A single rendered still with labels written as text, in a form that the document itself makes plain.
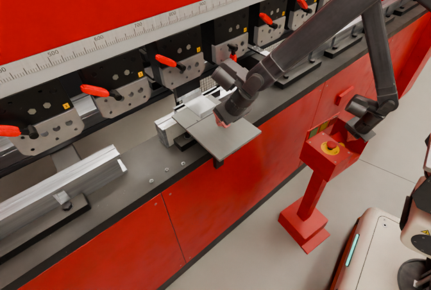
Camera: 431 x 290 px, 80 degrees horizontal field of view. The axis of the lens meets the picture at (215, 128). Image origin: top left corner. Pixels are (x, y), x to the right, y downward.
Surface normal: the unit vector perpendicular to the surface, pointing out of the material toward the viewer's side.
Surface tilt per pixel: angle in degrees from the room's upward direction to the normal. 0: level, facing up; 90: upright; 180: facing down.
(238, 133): 0
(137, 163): 0
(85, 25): 90
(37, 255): 0
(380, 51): 78
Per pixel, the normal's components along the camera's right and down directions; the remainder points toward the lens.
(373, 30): -0.52, 0.50
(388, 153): -0.04, -0.71
